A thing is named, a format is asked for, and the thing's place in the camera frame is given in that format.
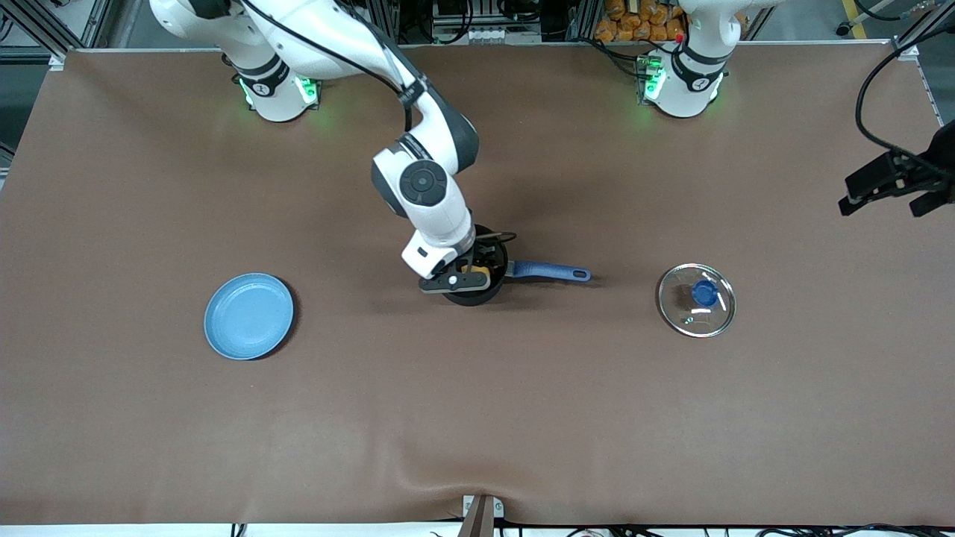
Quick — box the brown table cover mat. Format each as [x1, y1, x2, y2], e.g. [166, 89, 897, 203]
[0, 41, 955, 527]

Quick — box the blue round plate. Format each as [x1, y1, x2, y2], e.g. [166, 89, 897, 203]
[204, 272, 295, 361]

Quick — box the aluminium frame corner post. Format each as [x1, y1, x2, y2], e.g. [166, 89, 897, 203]
[892, 0, 955, 60]

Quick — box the grey metal table bracket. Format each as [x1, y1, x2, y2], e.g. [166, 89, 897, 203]
[461, 494, 505, 537]

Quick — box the black pot with blue handle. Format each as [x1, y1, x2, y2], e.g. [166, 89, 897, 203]
[429, 224, 592, 307]

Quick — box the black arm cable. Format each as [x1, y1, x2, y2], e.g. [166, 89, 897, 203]
[855, 37, 930, 161]
[237, 0, 517, 245]

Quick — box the bag of orange items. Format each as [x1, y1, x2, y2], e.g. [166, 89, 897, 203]
[595, 0, 687, 43]

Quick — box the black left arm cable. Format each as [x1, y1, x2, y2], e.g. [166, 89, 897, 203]
[855, 37, 930, 161]

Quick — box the glass lid with blue knob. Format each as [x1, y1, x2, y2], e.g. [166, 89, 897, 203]
[657, 263, 737, 339]

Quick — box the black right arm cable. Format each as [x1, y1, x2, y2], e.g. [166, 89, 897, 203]
[237, 0, 517, 245]

